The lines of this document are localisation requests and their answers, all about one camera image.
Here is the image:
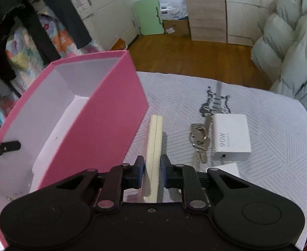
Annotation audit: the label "cardboard box on floor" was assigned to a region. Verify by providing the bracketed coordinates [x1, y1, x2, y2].
[162, 19, 191, 37]

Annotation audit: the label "floral quilt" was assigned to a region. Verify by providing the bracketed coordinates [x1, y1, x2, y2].
[0, 0, 104, 128]

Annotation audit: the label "white wardrobe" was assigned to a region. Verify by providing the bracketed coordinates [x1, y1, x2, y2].
[225, 0, 273, 46]

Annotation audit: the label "dark hanging clothes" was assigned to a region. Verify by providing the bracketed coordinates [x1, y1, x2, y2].
[0, 0, 92, 85]

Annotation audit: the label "silver key bunch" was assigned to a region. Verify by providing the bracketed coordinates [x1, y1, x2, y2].
[189, 115, 212, 172]

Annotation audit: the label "white door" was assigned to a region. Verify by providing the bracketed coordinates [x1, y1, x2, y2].
[83, 0, 138, 50]

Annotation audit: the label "grey puffer jacket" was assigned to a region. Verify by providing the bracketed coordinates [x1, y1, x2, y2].
[251, 0, 307, 111]

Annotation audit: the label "green folding table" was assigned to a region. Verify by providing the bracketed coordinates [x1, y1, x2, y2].
[133, 0, 164, 36]

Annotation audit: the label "white 90W charger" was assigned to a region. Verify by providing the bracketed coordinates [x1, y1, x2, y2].
[212, 113, 252, 161]

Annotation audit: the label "pink storage box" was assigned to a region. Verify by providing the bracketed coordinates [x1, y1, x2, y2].
[0, 51, 148, 244]

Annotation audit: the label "white patterned tablecloth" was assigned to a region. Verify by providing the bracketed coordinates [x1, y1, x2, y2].
[124, 72, 307, 249]

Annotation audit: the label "small white charger cube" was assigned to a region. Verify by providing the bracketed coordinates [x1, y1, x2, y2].
[208, 163, 240, 178]

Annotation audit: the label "cream remote control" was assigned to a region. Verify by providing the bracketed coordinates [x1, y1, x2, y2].
[142, 115, 163, 203]

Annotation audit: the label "wooden shelf cabinet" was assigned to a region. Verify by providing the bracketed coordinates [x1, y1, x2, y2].
[185, 0, 227, 43]

